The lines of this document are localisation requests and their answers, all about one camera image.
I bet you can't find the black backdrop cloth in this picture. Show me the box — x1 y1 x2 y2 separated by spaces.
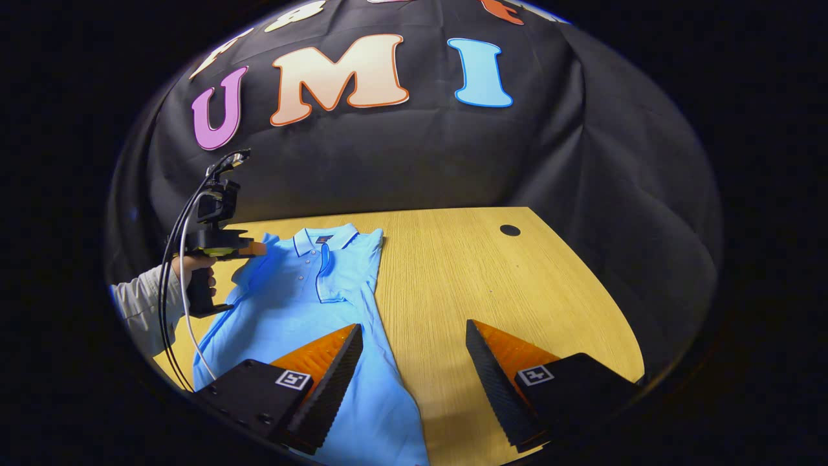
103 0 722 383

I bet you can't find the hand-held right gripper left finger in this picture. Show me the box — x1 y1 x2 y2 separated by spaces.
194 324 363 455

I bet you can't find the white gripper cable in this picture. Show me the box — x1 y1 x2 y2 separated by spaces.
179 207 218 383

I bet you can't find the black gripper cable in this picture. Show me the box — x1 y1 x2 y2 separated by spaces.
158 188 214 393

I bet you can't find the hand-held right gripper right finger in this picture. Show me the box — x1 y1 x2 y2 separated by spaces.
466 319 641 452

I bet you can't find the light blue polo T-shirt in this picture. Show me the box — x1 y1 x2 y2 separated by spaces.
193 223 431 466

